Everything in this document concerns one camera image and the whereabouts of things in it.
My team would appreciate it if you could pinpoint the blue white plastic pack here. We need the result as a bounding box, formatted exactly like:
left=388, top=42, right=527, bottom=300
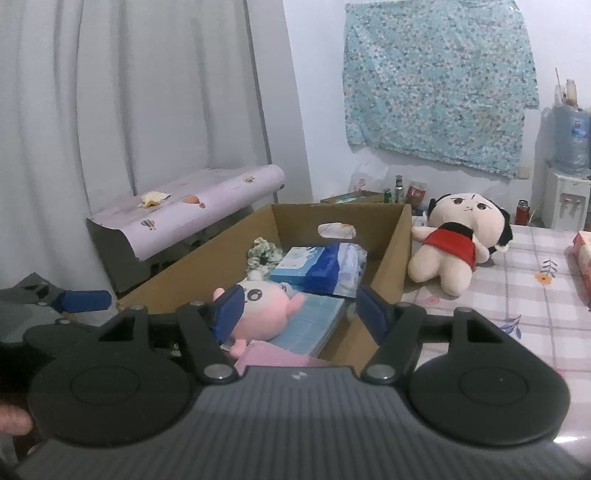
left=305, top=242, right=369, bottom=298

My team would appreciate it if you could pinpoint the small cardboard box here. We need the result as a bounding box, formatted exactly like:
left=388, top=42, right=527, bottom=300
left=320, top=190, right=386, bottom=205

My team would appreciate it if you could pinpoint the pink balloon print folded mat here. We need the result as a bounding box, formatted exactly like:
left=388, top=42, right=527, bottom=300
left=87, top=164, right=287, bottom=296

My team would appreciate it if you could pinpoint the green white scrunchie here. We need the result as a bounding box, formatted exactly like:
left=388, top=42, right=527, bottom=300
left=247, top=237, right=284, bottom=278

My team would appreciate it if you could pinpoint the pink cloth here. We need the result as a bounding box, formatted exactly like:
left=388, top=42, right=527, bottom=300
left=233, top=340, right=333, bottom=370

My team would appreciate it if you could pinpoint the beige doll plush red bib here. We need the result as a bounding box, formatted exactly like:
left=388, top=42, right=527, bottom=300
left=407, top=193, right=514, bottom=297

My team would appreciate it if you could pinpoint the white plastic bag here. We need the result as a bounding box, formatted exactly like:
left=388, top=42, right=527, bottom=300
left=351, top=161, right=389, bottom=195

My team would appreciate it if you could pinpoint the plaid printed tablecloth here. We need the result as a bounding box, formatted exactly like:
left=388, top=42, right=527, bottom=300
left=399, top=224, right=591, bottom=444

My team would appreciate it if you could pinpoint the blue water jug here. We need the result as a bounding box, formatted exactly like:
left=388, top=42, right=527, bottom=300
left=551, top=104, right=591, bottom=176

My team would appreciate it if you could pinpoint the white water dispenser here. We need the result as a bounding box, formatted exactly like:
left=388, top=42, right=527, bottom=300
left=541, top=161, right=591, bottom=230

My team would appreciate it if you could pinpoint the white curtain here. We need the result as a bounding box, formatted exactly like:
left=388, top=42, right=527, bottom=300
left=0, top=0, right=315, bottom=301

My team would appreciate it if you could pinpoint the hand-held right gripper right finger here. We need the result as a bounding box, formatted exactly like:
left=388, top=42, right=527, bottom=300
left=358, top=286, right=506, bottom=384

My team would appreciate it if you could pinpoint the light blue paper box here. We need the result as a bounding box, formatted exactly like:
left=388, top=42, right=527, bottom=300
left=269, top=246, right=326, bottom=284

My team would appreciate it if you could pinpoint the teal floral wall cloth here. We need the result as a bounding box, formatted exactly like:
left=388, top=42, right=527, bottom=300
left=342, top=0, right=541, bottom=178

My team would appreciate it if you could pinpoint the large brown cardboard box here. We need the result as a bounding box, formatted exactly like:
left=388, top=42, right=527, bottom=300
left=117, top=203, right=413, bottom=365

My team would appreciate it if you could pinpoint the light blue towel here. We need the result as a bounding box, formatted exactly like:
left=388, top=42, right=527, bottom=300
left=249, top=294, right=347, bottom=358

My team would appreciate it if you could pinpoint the pink tissue pack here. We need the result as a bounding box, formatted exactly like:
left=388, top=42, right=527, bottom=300
left=571, top=231, right=591, bottom=306

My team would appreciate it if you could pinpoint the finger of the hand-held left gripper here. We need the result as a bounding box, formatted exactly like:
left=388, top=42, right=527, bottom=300
left=44, top=290, right=113, bottom=319

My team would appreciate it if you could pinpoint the person's left hand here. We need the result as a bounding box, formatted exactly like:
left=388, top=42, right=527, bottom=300
left=0, top=404, right=33, bottom=435

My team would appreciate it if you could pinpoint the pink plush toy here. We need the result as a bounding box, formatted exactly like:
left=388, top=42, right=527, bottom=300
left=213, top=272, right=306, bottom=361

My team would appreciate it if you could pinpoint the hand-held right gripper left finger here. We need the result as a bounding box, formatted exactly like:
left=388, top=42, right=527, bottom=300
left=98, top=285, right=245, bottom=384

